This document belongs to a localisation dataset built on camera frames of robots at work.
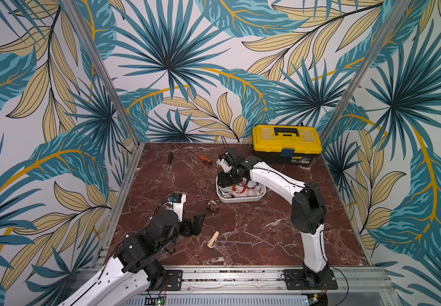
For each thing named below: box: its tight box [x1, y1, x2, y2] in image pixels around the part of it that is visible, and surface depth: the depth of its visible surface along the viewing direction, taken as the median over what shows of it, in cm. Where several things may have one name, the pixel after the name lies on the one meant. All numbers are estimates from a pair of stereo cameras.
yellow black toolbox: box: [251, 124, 323, 166], surface depth 102 cm
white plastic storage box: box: [216, 175, 267, 204], surface depth 97 cm
